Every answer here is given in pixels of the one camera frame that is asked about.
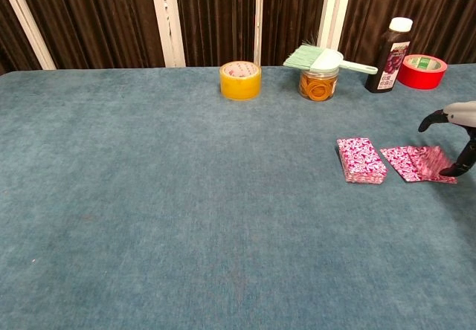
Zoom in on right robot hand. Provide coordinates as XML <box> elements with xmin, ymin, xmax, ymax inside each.
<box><xmin>417</xmin><ymin>100</ymin><xmax>476</xmax><ymax>177</ymax></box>

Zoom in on spread pink patterned cards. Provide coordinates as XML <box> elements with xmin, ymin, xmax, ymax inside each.
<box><xmin>379</xmin><ymin>144</ymin><xmax>458</xmax><ymax>185</ymax></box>

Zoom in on pink patterned card deck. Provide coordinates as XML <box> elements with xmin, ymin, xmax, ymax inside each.
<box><xmin>336</xmin><ymin>137</ymin><xmax>388</xmax><ymax>184</ymax></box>

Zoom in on red tape roll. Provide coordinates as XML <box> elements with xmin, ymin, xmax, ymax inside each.
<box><xmin>396</xmin><ymin>54</ymin><xmax>448</xmax><ymax>91</ymax></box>

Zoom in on dark bottle with white cap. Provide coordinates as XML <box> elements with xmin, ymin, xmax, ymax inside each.
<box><xmin>364</xmin><ymin>16</ymin><xmax>414</xmax><ymax>94</ymax></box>

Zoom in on clear jar of rubber bands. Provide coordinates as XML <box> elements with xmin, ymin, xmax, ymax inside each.
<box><xmin>299</xmin><ymin>65</ymin><xmax>340</xmax><ymax>103</ymax></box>

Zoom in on mint green hand brush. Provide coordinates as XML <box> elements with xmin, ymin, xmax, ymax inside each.
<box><xmin>282</xmin><ymin>39</ymin><xmax>379</xmax><ymax>76</ymax></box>

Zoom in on yellow packing tape roll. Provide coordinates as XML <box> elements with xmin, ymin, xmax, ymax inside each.
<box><xmin>219</xmin><ymin>60</ymin><xmax>263</xmax><ymax>102</ymax></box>

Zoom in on dark brown curtain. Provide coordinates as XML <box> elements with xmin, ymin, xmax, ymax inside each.
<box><xmin>0</xmin><ymin>0</ymin><xmax>476</xmax><ymax>77</ymax></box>

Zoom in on thin white frame post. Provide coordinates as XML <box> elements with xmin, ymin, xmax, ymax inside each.
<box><xmin>254</xmin><ymin>0</ymin><xmax>265</xmax><ymax>67</ymax></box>

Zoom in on white wide frame post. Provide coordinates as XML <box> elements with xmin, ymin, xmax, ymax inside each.
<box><xmin>148</xmin><ymin>0</ymin><xmax>186</xmax><ymax>68</ymax></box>

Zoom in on white slanted frame post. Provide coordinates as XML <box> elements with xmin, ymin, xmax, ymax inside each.
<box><xmin>0</xmin><ymin>0</ymin><xmax>57</xmax><ymax>71</ymax></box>

